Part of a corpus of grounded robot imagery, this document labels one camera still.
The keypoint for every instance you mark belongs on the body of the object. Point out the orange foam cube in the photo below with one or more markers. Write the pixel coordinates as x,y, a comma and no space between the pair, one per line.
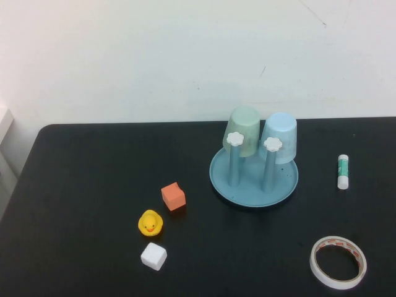
172,196

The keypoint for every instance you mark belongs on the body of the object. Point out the light green plastic cup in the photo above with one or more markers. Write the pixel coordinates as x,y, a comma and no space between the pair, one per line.
244,123

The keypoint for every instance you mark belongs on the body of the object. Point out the white green glue stick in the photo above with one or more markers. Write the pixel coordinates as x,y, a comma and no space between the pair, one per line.
344,170

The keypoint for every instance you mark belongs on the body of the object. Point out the white adhesive tape roll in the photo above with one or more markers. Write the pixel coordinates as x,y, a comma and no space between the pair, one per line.
314,263

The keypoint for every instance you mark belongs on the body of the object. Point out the light blue plastic cup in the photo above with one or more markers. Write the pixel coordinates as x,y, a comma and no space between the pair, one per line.
281,130

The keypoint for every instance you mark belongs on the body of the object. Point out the white foam cube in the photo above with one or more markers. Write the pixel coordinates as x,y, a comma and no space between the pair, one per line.
153,256

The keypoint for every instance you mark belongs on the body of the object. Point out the blue cup stand with posts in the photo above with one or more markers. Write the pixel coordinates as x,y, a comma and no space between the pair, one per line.
247,191

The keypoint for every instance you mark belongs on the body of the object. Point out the yellow rubber duck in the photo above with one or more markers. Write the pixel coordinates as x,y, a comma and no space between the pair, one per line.
150,224

